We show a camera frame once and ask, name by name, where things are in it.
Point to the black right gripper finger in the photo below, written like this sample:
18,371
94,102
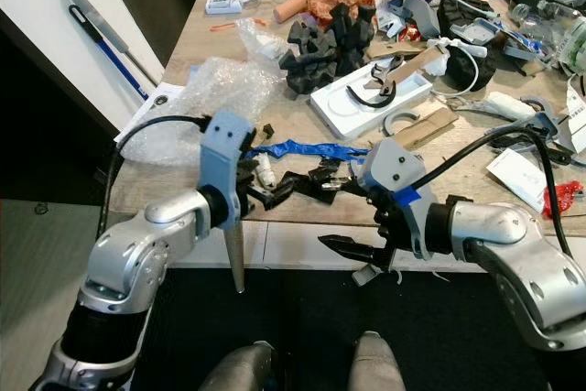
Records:
352,250
364,192

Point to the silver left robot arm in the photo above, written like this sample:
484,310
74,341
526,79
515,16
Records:
133,267

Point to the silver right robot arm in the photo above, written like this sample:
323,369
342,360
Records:
513,244

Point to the white crumpled floor scrap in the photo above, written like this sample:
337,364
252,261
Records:
371,274

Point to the black metal clip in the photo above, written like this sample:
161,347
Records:
325,179

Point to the blue tape strip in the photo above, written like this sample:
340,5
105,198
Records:
304,148

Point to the grey tapered table leg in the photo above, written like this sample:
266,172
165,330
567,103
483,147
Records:
236,258

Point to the white rectangular tray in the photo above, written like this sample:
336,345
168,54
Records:
337,107

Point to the black curved band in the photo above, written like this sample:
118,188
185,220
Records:
366,101

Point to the folded brown cardboard piece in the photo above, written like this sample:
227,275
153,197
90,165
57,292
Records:
430,125

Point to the large clear bubble wrap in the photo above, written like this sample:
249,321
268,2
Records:
215,91

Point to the grey robot right foot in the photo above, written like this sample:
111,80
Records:
377,363

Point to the grey robot foot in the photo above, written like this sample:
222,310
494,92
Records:
243,371
377,363

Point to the white printed paper sheet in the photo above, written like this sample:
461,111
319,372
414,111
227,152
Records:
151,105

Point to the white paper card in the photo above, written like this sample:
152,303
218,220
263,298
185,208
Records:
517,179

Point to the long brown cardboard strip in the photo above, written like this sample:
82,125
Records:
417,64

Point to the black foam pile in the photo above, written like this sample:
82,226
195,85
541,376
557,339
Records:
320,50

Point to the small clear plastic wrap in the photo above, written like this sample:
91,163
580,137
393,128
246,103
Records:
261,40

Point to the grey robot left foot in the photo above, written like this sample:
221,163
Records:
243,371

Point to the thin orange tool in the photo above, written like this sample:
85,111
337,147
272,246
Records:
226,26

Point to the white plastic tube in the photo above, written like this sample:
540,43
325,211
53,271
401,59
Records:
510,103

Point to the red wrapper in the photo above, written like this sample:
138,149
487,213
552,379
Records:
563,199

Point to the wooden cylinder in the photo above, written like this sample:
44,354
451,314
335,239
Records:
293,4

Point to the black and grey spare gripper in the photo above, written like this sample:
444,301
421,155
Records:
545,125

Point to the blue and black stick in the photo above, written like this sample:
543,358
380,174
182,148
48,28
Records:
114,57

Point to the black fabric bag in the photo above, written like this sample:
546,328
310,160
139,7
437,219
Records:
462,14

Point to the clear plastic bottle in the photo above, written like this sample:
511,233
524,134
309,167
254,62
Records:
549,29

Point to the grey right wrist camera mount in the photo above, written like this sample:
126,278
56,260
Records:
389,167

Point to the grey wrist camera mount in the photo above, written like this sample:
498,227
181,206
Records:
389,167
224,146

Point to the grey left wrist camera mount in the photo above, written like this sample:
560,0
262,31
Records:
224,146

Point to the grey plastic bracket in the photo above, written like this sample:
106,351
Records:
421,16

